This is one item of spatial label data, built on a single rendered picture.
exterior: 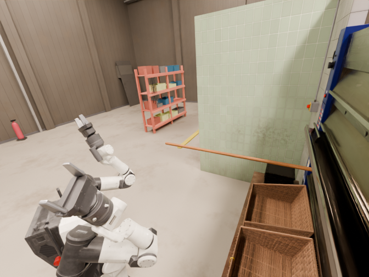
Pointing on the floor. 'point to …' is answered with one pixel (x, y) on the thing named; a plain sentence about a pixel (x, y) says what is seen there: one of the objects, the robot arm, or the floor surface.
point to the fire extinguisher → (17, 131)
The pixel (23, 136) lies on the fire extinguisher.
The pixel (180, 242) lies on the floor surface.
